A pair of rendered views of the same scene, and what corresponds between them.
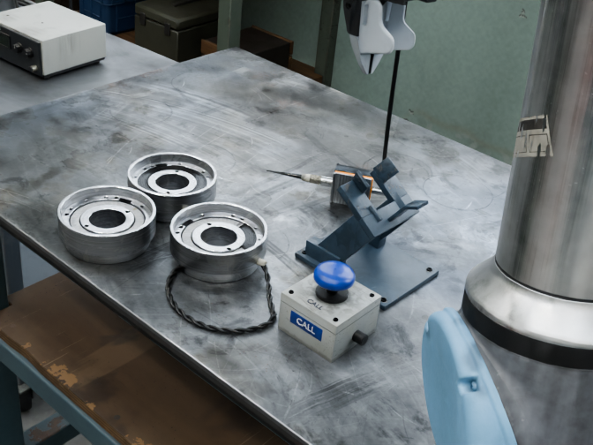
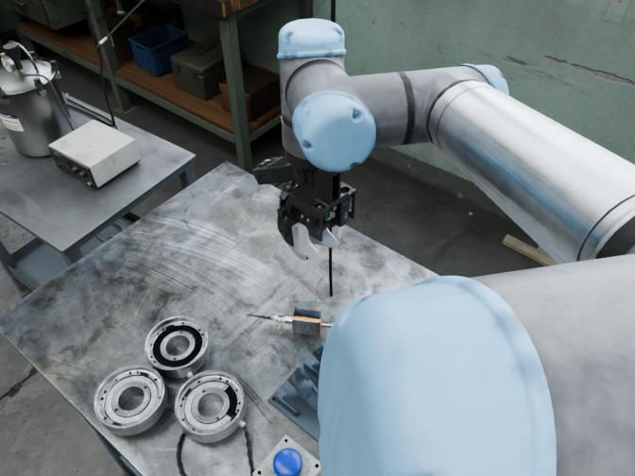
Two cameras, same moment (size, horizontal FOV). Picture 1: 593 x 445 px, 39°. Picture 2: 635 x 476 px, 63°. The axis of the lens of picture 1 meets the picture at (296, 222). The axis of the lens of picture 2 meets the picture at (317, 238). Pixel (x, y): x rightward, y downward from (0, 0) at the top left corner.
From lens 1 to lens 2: 0.47 m
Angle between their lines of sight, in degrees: 14
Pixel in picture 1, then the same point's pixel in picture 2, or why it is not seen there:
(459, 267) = not seen: hidden behind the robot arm
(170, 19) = (196, 68)
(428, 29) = (374, 60)
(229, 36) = (235, 87)
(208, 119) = (206, 252)
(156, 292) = (170, 460)
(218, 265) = (210, 438)
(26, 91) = (87, 203)
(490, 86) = not seen: hidden behind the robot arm
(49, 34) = (95, 159)
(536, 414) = not seen: outside the picture
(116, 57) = (149, 156)
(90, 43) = (127, 155)
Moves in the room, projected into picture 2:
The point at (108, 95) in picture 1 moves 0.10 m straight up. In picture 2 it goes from (135, 237) to (122, 201)
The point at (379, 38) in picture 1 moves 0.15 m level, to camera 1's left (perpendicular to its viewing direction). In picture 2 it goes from (308, 249) to (207, 249)
